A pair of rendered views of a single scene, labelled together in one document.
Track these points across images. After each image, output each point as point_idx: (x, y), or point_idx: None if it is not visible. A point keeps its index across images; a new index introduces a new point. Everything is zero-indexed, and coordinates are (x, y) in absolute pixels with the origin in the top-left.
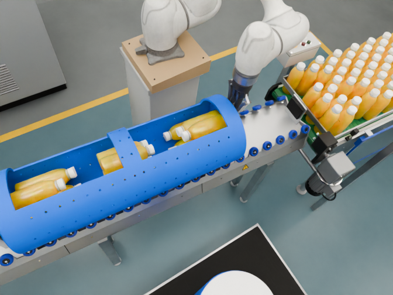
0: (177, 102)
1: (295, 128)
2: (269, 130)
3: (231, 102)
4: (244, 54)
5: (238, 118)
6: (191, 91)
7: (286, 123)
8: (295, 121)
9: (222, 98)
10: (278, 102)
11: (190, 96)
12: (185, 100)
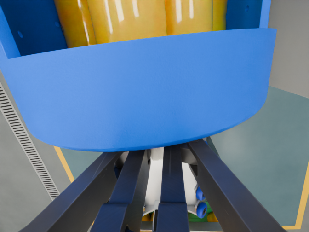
0: (294, 49)
1: (150, 196)
2: (157, 166)
3: (171, 147)
4: None
5: (49, 136)
6: (303, 81)
7: (160, 191)
8: (157, 204)
9: (213, 116)
10: (198, 201)
11: (291, 78)
12: (288, 68)
